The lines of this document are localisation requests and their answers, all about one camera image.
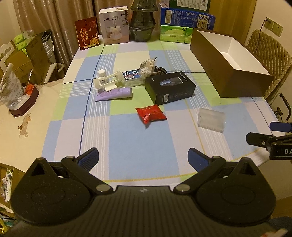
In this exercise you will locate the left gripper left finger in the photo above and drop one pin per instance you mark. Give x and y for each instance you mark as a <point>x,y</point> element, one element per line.
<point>79,169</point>

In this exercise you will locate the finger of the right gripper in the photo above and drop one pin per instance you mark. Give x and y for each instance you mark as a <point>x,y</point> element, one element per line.
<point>260,140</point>
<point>281,127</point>

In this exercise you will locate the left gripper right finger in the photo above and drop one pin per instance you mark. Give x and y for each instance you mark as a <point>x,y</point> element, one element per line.
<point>206,168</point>

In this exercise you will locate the clear plastic case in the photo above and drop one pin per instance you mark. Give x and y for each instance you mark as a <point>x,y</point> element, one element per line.
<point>211,120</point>

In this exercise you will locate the white plastic rack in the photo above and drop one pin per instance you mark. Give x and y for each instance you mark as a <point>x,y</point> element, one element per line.
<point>113,80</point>

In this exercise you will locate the purple tube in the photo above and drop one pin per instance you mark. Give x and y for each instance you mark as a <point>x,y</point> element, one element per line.
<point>118,93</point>

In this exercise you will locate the black shaver box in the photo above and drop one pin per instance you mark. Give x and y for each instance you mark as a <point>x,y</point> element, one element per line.
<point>169,87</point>

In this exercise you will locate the small white pill bottle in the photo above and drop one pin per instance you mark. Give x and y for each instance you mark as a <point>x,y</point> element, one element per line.
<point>101,74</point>

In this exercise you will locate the brown velvet scrunchie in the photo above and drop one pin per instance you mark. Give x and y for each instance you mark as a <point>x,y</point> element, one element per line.
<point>159,71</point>

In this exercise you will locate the cotton swab bag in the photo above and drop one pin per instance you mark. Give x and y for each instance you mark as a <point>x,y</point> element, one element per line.
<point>147,67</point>

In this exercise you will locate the white cloth covered side table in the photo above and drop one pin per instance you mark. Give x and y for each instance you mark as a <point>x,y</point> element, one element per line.
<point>22,138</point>

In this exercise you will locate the checkered tablecloth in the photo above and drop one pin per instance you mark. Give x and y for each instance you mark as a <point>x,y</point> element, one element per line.
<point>138,141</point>

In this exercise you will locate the brown cardboard storage box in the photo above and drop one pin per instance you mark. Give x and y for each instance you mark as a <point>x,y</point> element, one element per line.
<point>233,70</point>

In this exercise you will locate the red snack packet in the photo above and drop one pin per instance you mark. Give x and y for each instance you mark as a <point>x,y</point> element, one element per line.
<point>150,113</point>

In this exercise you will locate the dark wooden tray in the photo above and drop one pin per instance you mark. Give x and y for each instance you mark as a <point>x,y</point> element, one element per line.
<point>29,101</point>

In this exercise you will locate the crumpled plastic bag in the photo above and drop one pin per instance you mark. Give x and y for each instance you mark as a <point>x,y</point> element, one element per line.
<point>12,92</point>

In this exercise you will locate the blue label floss box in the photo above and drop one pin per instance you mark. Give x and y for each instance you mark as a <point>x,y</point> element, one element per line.
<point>132,78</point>

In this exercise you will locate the brown cardboard boxes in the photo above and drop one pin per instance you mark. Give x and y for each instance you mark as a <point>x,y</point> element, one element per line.
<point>36,60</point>

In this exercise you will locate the green tissue pack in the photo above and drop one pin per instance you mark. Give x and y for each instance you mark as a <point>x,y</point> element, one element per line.
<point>176,34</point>

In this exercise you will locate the red greeting card box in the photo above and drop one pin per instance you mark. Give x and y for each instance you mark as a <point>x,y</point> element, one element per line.
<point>87,33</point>

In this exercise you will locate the green tissue packs pile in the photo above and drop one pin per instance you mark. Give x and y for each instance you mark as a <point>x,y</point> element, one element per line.
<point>23,39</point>

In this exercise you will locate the dark green box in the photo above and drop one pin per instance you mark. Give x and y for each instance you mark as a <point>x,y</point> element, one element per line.
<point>193,5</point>

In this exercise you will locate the blue printed carton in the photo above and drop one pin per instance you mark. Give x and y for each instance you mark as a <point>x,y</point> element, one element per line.
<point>185,18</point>

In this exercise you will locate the white humidifier box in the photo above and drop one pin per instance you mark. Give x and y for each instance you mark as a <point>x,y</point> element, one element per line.
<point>114,25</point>

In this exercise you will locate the beige curtain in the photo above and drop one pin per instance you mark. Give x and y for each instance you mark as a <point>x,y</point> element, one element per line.
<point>60,17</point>

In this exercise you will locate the dark glass lamp base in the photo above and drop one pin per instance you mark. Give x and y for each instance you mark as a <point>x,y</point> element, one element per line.
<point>142,21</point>

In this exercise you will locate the wall power outlet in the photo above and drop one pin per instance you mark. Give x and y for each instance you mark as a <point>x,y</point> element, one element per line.
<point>274,27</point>

